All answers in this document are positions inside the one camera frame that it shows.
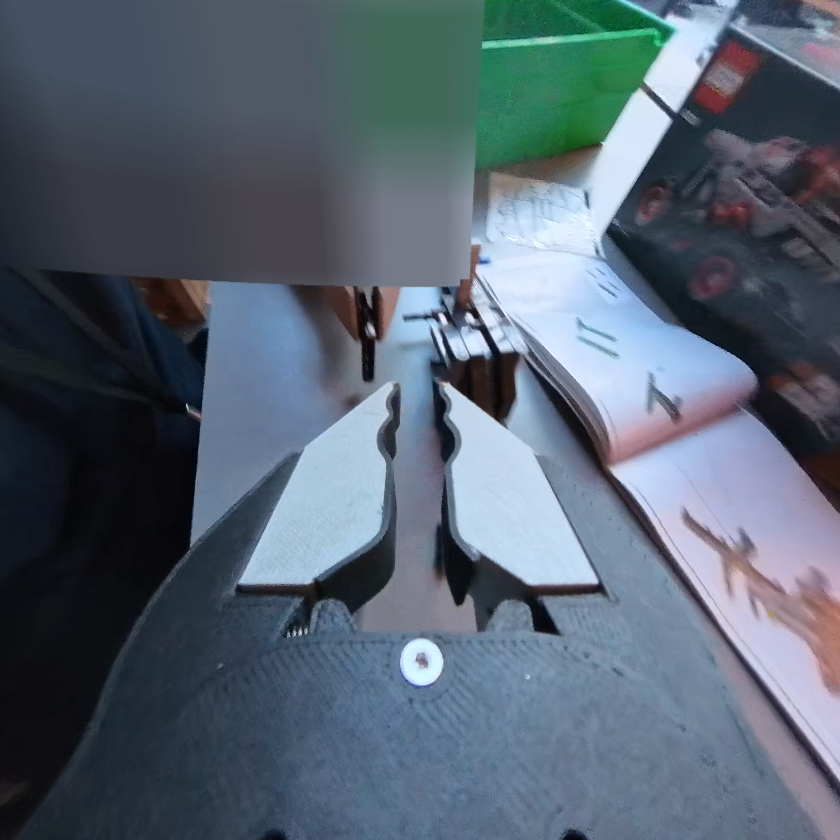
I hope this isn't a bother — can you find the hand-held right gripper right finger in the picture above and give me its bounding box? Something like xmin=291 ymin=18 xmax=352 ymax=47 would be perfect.
xmin=434 ymin=382 xmax=601 ymax=606

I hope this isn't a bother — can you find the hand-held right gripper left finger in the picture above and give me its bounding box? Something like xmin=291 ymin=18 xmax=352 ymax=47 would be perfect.
xmin=236 ymin=382 xmax=403 ymax=614

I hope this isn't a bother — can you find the lego vehicle chassis assembly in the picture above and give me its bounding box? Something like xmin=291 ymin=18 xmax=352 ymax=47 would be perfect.
xmin=403 ymin=285 xmax=526 ymax=421

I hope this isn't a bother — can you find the lego sticker sheet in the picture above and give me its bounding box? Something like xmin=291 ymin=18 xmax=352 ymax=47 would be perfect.
xmin=487 ymin=172 xmax=601 ymax=253

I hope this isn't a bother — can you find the lego instruction booklet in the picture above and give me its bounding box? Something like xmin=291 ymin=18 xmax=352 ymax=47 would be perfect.
xmin=476 ymin=252 xmax=840 ymax=782

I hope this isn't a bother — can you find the dark lego truck box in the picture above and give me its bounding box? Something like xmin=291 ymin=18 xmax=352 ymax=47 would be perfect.
xmin=607 ymin=26 xmax=840 ymax=460

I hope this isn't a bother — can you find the person's dark jacket torso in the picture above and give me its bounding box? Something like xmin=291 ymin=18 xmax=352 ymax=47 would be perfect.
xmin=0 ymin=269 xmax=207 ymax=788

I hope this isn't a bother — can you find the green plastic bin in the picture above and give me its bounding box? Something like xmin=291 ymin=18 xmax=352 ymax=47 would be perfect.
xmin=482 ymin=0 xmax=677 ymax=173

